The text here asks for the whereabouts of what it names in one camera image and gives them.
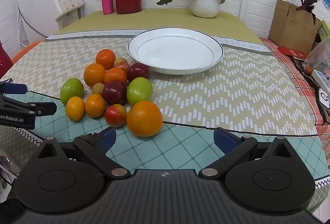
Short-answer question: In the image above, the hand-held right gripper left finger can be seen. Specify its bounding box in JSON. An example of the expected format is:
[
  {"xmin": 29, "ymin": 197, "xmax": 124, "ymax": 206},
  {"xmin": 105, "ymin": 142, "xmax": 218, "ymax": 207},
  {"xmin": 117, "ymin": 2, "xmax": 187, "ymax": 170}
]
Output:
[{"xmin": 37, "ymin": 127, "xmax": 131, "ymax": 180}]

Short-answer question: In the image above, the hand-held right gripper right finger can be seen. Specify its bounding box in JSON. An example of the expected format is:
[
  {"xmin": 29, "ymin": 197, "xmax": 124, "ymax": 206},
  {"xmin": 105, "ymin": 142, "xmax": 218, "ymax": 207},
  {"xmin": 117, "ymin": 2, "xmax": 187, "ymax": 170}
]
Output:
[{"xmin": 198, "ymin": 127, "xmax": 297, "ymax": 180}]

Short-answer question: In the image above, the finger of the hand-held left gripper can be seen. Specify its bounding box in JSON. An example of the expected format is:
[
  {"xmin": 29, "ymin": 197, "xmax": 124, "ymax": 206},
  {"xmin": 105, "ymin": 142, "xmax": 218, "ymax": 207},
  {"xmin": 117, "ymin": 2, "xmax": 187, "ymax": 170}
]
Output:
[
  {"xmin": 0, "ymin": 79, "xmax": 28, "ymax": 97},
  {"xmin": 0, "ymin": 97, "xmax": 58, "ymax": 116}
]

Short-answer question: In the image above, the red yellow small apple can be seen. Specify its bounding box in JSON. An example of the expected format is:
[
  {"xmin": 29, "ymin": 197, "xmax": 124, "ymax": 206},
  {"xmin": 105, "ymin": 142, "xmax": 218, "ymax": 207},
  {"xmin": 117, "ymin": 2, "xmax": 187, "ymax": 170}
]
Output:
[{"xmin": 104, "ymin": 104, "xmax": 128, "ymax": 128}]

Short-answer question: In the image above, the yellow orange citrus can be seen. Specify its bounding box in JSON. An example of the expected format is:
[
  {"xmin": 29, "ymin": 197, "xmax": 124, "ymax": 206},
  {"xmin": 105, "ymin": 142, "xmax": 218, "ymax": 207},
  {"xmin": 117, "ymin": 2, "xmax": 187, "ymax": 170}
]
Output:
[{"xmin": 66, "ymin": 96, "xmax": 86, "ymax": 121}]

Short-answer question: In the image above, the green apple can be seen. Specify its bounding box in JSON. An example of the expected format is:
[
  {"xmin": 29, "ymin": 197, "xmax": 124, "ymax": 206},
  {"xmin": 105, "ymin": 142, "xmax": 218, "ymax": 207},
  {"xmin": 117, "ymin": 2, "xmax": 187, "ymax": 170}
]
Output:
[
  {"xmin": 126, "ymin": 77, "xmax": 154, "ymax": 106},
  {"xmin": 60, "ymin": 78, "xmax": 85, "ymax": 105}
]

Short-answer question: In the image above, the small tangerine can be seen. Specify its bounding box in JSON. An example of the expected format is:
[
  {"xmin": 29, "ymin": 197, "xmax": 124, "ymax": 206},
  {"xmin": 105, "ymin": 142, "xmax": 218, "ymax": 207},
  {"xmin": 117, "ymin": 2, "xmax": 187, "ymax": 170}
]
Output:
[
  {"xmin": 85, "ymin": 94, "xmax": 106, "ymax": 118},
  {"xmin": 104, "ymin": 68, "xmax": 128, "ymax": 85},
  {"xmin": 95, "ymin": 49, "xmax": 116, "ymax": 70}
]

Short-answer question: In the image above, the large orange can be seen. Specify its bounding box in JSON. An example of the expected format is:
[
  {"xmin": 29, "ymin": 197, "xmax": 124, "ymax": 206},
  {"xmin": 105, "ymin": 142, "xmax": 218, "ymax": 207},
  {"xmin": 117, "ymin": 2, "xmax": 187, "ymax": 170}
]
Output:
[{"xmin": 126, "ymin": 100, "xmax": 163, "ymax": 137}]

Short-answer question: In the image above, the dark red plum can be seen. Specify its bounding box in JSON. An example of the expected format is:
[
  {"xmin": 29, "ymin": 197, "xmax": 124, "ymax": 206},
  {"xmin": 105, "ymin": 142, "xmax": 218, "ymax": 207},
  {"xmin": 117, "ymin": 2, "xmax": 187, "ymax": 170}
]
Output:
[
  {"xmin": 126, "ymin": 63, "xmax": 150, "ymax": 83},
  {"xmin": 103, "ymin": 81, "xmax": 127, "ymax": 105}
]

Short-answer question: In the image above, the white porcelain plate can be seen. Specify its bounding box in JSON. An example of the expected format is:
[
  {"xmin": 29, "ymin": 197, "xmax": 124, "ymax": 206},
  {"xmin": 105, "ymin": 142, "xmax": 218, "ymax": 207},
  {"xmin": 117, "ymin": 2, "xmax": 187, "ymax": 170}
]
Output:
[{"xmin": 128, "ymin": 28, "xmax": 224, "ymax": 75}]

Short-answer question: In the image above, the red container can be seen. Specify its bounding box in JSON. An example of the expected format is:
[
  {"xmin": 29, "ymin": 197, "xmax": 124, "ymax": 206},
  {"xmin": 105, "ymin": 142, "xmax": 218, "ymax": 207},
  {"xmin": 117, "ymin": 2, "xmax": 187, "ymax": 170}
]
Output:
[{"xmin": 0, "ymin": 41, "xmax": 13, "ymax": 76}]

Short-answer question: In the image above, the patterned beige teal tablecloth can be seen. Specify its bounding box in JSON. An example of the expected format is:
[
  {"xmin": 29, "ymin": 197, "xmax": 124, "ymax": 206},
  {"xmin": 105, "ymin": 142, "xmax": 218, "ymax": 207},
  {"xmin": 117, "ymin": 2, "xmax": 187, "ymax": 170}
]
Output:
[{"xmin": 0, "ymin": 29, "xmax": 324, "ymax": 211}]

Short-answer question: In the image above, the small tan round fruit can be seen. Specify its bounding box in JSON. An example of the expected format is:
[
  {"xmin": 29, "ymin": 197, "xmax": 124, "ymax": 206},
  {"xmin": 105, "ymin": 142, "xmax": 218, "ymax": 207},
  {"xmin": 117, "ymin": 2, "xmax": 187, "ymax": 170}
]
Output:
[{"xmin": 92, "ymin": 83, "xmax": 105, "ymax": 95}]

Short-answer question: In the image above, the pink red apple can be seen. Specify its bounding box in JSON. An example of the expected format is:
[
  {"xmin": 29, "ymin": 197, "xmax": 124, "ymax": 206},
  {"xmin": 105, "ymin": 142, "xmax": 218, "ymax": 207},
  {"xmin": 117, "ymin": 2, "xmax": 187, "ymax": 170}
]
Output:
[{"xmin": 113, "ymin": 57, "xmax": 131, "ymax": 73}]

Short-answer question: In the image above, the white appliance with screen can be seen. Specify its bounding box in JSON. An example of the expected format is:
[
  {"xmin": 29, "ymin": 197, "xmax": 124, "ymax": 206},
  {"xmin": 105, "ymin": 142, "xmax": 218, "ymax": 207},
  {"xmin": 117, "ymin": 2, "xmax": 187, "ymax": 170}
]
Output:
[{"xmin": 18, "ymin": 0, "xmax": 84, "ymax": 41}]

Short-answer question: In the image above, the orange checkered cloth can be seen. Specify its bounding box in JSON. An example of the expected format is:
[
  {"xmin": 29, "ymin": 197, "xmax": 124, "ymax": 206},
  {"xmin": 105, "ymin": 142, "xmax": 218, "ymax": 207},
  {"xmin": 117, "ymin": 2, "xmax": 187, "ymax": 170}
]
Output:
[{"xmin": 260, "ymin": 37, "xmax": 330, "ymax": 142}]

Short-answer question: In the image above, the white round device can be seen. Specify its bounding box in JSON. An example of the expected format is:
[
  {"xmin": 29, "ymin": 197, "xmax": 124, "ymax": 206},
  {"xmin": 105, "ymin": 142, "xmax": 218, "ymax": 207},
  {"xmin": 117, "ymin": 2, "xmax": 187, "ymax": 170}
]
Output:
[{"xmin": 317, "ymin": 88, "xmax": 330, "ymax": 110}]

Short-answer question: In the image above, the red envelope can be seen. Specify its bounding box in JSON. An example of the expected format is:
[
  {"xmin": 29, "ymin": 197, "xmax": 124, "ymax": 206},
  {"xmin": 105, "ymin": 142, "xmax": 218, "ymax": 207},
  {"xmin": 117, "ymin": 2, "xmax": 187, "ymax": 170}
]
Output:
[{"xmin": 278, "ymin": 46, "xmax": 308, "ymax": 60}]

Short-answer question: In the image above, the white power strip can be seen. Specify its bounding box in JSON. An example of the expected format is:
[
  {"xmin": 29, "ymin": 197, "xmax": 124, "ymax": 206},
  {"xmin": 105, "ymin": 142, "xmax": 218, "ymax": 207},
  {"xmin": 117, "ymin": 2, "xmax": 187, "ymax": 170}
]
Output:
[{"xmin": 311, "ymin": 69, "xmax": 330, "ymax": 90}]

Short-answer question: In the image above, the clear plastic bag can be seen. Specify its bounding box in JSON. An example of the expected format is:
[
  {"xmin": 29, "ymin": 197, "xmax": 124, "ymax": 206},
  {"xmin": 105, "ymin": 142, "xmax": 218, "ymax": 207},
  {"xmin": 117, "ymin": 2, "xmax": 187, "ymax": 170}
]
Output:
[{"xmin": 304, "ymin": 38, "xmax": 330, "ymax": 75}]

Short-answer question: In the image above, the brown cardboard box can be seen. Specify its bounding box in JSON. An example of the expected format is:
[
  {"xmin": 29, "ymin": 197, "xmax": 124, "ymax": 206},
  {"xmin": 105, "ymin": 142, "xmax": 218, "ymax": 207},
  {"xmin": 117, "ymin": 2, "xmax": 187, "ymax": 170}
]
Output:
[{"xmin": 268, "ymin": 0, "xmax": 322, "ymax": 55}]

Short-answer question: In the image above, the yellow green table cloth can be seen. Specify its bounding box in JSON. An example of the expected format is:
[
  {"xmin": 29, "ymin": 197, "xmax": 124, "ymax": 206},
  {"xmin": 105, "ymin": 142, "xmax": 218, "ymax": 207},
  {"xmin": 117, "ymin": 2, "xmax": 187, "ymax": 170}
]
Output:
[{"xmin": 53, "ymin": 9, "xmax": 265, "ymax": 45}]

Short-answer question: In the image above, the green box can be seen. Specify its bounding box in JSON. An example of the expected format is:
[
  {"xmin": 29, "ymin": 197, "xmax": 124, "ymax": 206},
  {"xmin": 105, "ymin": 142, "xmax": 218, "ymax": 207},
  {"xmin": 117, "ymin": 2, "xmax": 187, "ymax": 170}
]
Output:
[{"xmin": 317, "ymin": 20, "xmax": 330, "ymax": 41}]

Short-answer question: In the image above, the purple leaf plant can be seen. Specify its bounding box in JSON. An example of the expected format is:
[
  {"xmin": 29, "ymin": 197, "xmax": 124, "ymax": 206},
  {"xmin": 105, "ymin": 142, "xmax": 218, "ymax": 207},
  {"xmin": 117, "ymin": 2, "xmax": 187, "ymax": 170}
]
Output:
[{"xmin": 292, "ymin": 0, "xmax": 320, "ymax": 25}]

